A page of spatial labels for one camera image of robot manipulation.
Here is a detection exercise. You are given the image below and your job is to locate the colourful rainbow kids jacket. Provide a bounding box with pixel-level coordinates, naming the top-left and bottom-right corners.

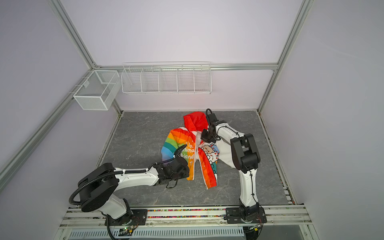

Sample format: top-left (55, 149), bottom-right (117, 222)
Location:
top-left (161, 112), bottom-right (219, 189)

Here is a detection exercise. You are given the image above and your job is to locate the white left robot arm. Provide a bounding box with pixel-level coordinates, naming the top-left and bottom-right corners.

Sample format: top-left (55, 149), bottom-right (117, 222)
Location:
top-left (69, 157), bottom-right (189, 226)

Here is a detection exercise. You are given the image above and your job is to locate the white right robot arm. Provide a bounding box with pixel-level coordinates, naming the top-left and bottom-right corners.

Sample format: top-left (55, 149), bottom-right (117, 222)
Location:
top-left (202, 114), bottom-right (261, 209)

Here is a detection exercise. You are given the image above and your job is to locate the white mesh box basket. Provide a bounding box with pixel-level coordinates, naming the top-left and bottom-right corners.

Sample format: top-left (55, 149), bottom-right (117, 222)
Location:
top-left (74, 70), bottom-right (122, 111)

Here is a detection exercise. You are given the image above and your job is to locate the white wire shelf basket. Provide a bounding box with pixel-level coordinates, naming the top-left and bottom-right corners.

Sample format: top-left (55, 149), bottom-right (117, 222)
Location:
top-left (121, 62), bottom-right (212, 94)

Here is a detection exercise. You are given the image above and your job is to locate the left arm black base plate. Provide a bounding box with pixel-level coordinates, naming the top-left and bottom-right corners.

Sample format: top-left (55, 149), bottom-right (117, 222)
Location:
top-left (105, 209), bottom-right (148, 226)

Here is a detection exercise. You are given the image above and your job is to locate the white vented cable duct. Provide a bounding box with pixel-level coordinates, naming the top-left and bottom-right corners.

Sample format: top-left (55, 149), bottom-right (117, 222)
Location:
top-left (68, 227), bottom-right (245, 240)

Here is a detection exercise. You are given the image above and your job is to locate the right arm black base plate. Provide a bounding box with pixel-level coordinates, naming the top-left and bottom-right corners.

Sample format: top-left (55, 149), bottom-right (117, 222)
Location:
top-left (224, 205), bottom-right (267, 224)

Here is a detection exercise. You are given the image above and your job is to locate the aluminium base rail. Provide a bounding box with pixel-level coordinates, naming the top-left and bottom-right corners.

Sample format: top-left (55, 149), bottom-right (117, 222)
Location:
top-left (54, 205), bottom-right (319, 240)

